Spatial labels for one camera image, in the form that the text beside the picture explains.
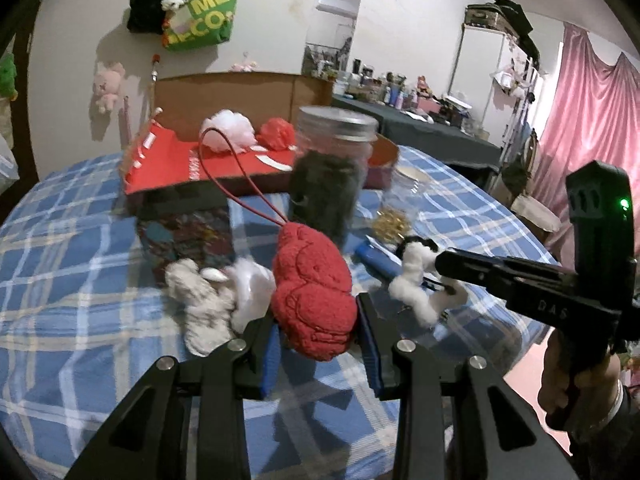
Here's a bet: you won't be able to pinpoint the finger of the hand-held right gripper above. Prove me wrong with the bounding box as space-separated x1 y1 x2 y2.
434 249 511 293

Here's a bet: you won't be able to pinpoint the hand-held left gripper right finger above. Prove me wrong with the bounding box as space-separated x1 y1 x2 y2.
355 292 576 480

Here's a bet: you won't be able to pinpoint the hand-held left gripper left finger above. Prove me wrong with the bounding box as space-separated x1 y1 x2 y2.
65 317 283 480

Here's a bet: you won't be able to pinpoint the white ring-shaped plush toy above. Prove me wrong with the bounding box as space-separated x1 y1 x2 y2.
389 241 468 328

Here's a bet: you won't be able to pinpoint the white cloth piece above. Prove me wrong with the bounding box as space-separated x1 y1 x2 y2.
227 257 277 333

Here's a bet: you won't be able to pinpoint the red plush toy with cord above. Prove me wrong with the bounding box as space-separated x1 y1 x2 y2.
199 128 358 361

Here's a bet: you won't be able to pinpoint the cream knitted sock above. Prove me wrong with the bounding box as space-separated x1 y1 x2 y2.
165 259 237 353

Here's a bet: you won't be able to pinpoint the blue fabric roll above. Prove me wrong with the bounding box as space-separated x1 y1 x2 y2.
352 239 402 279

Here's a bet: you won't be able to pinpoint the cardboard box with red lining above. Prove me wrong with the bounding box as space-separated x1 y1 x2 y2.
120 71 401 196

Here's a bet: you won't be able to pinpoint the person's right forearm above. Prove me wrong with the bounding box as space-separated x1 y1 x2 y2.
570 380 640 480

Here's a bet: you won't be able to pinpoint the person's right hand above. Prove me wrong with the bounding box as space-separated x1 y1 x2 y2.
537 330 623 426

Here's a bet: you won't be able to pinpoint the clear jar with gold pins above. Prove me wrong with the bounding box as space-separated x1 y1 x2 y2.
369 162 426 243

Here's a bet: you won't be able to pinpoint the pink curtain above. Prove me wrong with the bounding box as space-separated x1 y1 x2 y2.
525 22 640 271

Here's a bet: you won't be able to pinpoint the table with dark cloth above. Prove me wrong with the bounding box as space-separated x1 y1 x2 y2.
332 92 503 171

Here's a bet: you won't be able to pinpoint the dark patterned box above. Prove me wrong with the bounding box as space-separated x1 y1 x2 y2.
135 180 233 286

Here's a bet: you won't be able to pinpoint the row of cosmetic bottles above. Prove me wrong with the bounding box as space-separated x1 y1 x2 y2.
345 57 493 138

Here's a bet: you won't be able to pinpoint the glass jar with metal lid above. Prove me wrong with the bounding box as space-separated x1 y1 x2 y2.
289 106 379 248

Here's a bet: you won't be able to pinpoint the blue plaid tablecloth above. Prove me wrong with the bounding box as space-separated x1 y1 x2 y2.
0 145 558 480

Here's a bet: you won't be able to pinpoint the red mesh pouf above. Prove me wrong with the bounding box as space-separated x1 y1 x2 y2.
257 117 297 151

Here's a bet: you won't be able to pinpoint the black bag on rack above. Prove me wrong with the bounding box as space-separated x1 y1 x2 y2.
492 0 541 61

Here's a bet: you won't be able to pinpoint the white mesh pouf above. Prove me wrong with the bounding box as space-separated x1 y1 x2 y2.
200 109 258 153

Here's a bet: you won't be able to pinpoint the suitcase on rack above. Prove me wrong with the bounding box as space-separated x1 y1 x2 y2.
465 4 521 36

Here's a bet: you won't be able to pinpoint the pink sticks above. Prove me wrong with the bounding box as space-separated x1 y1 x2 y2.
122 95 134 147

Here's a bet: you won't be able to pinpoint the red tipped white pole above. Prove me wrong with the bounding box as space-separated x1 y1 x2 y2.
150 55 162 111

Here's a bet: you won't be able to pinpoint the pink plush bear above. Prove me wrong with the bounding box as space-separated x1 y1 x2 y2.
94 62 126 113

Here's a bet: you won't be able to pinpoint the clear plastic bag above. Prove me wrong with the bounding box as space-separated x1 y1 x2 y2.
0 135 21 183

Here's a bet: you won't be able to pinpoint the green tote bag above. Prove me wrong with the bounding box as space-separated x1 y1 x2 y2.
161 0 241 52

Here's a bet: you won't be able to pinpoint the green plush toy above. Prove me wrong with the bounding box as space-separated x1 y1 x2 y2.
0 52 18 98

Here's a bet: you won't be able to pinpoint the wall mirror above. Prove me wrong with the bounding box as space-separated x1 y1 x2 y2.
301 0 366 78

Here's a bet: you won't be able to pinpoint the black bag on wall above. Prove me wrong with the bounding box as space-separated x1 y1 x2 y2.
126 0 176 35

